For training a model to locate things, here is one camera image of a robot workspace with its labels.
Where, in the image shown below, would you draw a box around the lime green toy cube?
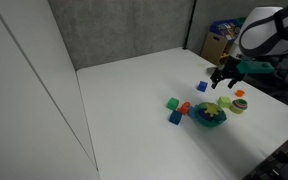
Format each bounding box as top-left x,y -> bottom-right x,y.
216,95 -> 232,109

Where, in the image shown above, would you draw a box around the orange toy piece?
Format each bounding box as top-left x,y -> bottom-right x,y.
177,101 -> 192,116

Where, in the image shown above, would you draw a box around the small orange cup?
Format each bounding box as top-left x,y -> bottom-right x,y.
234,89 -> 246,98

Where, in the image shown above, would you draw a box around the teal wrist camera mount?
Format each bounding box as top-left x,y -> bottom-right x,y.
235,60 -> 276,75

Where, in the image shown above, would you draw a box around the dark blue toy cube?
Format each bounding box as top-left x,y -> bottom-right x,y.
169,110 -> 184,126

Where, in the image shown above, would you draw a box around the green plastic bowl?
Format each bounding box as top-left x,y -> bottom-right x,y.
193,101 -> 228,129

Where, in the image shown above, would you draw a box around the light blue toy block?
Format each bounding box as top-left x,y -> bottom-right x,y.
187,105 -> 198,120

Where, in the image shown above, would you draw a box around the bright blue toy cube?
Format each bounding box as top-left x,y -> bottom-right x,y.
197,80 -> 209,93

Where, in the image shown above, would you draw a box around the teal toy block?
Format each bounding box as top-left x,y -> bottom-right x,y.
215,109 -> 227,122

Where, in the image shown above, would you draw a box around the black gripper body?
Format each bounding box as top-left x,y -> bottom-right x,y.
215,55 -> 246,82

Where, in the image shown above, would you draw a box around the brown cardboard box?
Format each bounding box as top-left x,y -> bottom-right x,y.
200,31 -> 232,66

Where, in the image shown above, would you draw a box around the rainbow stacked cups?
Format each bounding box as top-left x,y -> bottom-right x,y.
229,98 -> 249,115

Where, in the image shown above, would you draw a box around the purple toy block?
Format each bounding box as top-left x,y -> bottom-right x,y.
197,107 -> 209,118

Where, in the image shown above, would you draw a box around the yellow star-edged round toy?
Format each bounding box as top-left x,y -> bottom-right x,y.
204,103 -> 221,118

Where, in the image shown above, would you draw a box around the black stand pole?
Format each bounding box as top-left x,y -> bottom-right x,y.
182,0 -> 199,51

